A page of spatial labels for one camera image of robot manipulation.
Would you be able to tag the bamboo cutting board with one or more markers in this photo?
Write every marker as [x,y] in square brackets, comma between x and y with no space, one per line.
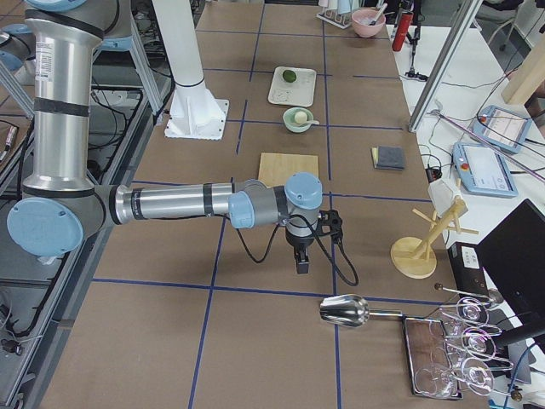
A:
[276,168]

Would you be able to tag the black square frame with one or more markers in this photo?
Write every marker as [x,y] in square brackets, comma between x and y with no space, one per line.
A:
[424,345]

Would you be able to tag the far wine glass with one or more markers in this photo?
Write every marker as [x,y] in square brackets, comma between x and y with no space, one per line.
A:
[468,311]

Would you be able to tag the middle wine glass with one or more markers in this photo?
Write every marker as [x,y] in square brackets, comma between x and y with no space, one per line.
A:
[453,349]

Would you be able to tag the near teach pendant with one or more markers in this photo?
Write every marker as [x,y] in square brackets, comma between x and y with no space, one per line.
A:
[482,171]

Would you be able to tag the near wine glass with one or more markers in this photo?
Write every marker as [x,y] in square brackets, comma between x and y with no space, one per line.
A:
[441,382]

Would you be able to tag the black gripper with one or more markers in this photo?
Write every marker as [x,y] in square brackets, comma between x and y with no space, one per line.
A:
[299,245]

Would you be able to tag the green avocado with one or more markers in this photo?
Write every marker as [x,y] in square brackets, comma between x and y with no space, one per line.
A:
[289,76]

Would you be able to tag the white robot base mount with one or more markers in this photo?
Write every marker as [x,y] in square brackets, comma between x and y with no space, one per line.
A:
[194,112]

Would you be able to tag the wooden mug stand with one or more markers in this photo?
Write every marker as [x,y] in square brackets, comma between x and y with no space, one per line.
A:
[414,257]

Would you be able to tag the white paper cup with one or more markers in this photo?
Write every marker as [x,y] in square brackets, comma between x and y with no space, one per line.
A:
[443,193]

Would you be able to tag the teach pendant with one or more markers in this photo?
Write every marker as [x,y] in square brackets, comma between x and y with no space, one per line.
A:
[502,128]
[482,171]

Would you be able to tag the red bottle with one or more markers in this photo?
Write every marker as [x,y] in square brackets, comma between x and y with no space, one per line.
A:
[401,30]

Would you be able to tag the white bear tray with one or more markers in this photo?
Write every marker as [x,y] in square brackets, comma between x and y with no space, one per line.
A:
[300,93]

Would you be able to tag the wine glass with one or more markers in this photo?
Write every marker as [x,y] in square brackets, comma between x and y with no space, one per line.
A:
[441,382]
[453,349]
[468,311]

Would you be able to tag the green ceramic bowl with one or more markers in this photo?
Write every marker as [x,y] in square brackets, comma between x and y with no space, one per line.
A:
[289,122]

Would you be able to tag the far teach pendant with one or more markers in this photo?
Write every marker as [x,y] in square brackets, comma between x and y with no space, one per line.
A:
[502,128]

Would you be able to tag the black monitor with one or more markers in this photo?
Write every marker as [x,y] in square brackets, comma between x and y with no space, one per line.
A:
[513,256]

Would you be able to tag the grey folded cloth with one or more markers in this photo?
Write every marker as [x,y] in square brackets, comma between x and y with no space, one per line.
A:
[388,158]

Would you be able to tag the steel scoop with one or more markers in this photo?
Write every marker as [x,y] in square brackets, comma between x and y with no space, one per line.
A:
[351,310]

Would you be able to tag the aluminium frame post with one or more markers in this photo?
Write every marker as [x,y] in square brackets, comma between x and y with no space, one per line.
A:
[462,22]

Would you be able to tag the white steamed bun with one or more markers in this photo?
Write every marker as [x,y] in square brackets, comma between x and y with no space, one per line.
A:
[300,117]

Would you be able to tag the pink ribbed pot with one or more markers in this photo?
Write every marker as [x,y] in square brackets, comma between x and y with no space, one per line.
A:
[365,24]

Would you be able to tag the white wire rack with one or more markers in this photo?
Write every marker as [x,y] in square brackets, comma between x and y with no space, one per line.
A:
[335,12]

